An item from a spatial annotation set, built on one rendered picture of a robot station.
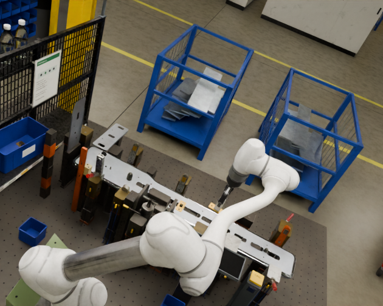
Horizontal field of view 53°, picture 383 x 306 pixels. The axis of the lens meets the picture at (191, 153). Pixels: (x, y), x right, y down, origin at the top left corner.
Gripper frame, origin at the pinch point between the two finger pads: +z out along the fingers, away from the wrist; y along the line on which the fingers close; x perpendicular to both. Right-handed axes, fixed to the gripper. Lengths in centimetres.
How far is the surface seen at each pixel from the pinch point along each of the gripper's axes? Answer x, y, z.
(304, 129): -29, 252, 68
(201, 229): 1.2, -2.9, 19.0
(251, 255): -28.6, 7.9, 25.7
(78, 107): 93, 5, 2
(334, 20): 21, 803, 75
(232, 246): -16.6, -4.8, 15.2
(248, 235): -22.1, 19.7, 26.0
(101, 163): 63, -10, 13
